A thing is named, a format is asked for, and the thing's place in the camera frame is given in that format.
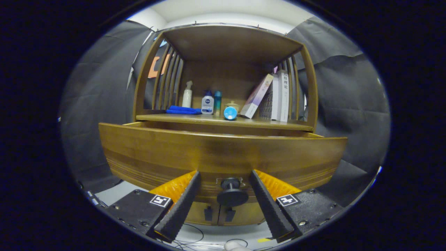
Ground wooden countertop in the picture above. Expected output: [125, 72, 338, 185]
[136, 112, 314, 132]

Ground wooden cabinet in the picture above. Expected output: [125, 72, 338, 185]
[133, 24, 318, 227]

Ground white pump bottle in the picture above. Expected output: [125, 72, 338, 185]
[182, 81, 193, 108]

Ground white bottle with blue cap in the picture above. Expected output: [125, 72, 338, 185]
[201, 90, 214, 115]

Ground dark patterned book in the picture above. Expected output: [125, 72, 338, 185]
[260, 89, 273, 120]

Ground white book with printed spine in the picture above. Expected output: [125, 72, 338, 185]
[277, 70, 290, 122]

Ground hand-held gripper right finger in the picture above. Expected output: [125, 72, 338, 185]
[249, 169, 344, 243]

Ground blue cosmetic tube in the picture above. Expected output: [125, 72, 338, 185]
[223, 106, 238, 121]

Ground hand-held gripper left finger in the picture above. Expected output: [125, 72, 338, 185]
[106, 170, 202, 243]

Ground black floor cables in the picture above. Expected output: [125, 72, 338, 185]
[173, 223, 249, 251]

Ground plain white book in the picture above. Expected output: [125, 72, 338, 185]
[271, 73, 279, 121]

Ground purple book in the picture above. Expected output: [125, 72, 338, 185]
[240, 74, 274, 119]

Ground wooden drawer with black knob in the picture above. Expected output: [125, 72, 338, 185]
[99, 121, 348, 207]

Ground black device box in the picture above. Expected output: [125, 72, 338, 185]
[85, 190, 105, 208]

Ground wooden cabinet door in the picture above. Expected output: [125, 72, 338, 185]
[218, 201, 269, 226]
[185, 201, 221, 225]

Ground blue folded cloth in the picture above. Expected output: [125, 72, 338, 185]
[166, 106, 202, 115]

